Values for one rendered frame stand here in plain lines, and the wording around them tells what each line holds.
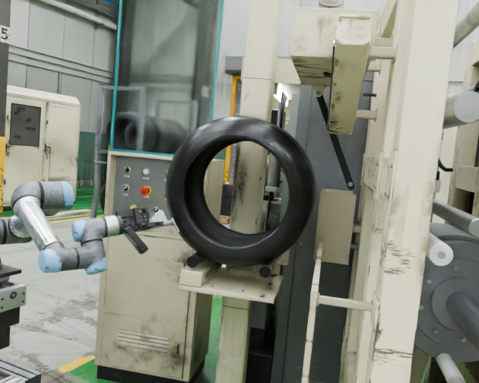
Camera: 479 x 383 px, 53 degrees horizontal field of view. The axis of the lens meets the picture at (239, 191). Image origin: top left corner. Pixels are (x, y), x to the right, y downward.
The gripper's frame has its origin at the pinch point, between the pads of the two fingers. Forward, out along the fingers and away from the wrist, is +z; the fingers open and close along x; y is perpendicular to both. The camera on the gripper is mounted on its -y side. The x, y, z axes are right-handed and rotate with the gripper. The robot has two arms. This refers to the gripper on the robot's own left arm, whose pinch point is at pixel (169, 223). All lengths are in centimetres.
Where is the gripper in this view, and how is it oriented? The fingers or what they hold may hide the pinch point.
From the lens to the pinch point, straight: 184.2
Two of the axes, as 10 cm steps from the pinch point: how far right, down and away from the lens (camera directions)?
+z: 8.7, -1.0, 4.9
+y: -1.9, -9.7, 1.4
